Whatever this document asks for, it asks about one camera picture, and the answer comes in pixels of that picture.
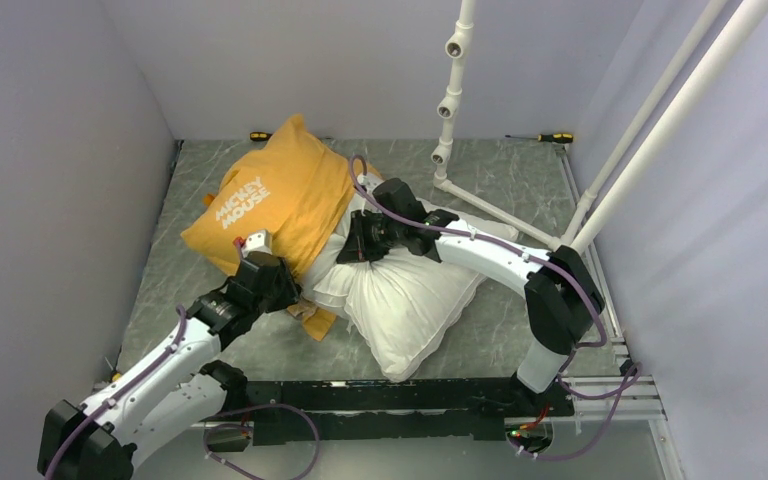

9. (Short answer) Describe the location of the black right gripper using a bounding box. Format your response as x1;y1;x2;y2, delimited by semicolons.
339;209;405;263

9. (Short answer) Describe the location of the white pillow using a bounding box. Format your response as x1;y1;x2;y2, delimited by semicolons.
302;194;486;382

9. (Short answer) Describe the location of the yellow pillowcase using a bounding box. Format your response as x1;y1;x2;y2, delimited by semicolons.
179;113;385;343

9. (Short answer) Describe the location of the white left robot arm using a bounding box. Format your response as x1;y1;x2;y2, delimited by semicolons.
37;252;300;479

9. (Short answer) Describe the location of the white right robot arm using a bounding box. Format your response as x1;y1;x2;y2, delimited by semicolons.
338;175;608;415

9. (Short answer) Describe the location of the yellow black screwdriver left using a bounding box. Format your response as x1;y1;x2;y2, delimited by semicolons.
249;131;273;143

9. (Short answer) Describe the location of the yellow black screwdriver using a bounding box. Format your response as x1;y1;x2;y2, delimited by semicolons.
249;131;273;143
506;132;574;145

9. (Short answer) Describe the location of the yellow black screwdriver right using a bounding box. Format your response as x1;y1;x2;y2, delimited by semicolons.
506;132;574;145

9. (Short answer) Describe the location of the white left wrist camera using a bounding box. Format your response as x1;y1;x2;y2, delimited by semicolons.
238;230;275;263

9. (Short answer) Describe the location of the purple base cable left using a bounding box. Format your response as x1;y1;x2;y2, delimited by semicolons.
202;402;322;480

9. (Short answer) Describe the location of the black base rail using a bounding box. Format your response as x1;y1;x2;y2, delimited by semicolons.
220;377;574;446

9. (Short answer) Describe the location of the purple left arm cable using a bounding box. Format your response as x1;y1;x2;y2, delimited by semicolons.
42;238;253;480

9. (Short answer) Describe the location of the white pvc pipe frame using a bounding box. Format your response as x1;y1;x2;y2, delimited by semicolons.
431;1;768;253

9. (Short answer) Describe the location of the aluminium table edge rail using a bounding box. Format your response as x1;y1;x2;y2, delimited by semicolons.
556;142;667;425

